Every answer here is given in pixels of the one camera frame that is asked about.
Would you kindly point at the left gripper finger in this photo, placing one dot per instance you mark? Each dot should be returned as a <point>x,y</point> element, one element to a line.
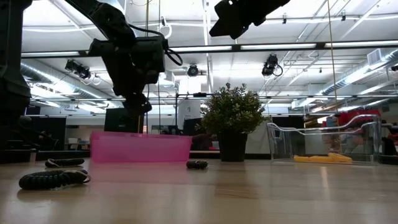
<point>144,104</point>
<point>131,105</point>

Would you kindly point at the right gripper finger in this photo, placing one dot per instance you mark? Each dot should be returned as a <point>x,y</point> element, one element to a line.
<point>267,11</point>
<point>231,20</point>

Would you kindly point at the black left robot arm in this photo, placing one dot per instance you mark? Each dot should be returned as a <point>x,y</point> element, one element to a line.
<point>12,77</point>

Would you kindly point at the white LED light strip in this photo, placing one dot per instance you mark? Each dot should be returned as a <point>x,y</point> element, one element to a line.
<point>280,46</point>
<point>360,43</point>
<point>202,48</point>
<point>49,54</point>

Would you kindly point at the pink translucent plastic bin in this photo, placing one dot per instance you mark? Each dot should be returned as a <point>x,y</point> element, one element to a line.
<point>140,147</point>

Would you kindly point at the white board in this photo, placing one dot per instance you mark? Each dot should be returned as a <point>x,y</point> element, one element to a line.
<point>189,109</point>

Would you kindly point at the small black monitor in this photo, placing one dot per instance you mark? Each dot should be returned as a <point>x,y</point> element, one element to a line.
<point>191,127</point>

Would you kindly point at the person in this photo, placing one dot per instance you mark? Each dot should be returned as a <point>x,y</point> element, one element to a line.
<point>202,143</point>

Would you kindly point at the artificial green plant black pot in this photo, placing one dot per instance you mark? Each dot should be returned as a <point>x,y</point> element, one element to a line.
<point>231,124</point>

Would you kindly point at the clear plastic bin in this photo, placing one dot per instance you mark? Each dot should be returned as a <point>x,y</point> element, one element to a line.
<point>323,137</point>

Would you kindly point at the red crate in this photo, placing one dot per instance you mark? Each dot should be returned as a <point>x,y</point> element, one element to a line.
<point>357,116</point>

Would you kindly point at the black overhead frame beam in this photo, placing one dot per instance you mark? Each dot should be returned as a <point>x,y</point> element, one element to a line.
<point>236,47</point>

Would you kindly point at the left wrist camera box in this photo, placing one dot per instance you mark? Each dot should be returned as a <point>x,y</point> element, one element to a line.
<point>152,56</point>

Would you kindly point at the black hanging overhead camera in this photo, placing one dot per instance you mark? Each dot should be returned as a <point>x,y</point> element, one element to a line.
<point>77,69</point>
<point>270,67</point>
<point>192,70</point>

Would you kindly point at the black aluminium table frame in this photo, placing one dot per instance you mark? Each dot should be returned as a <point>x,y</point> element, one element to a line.
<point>62,154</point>

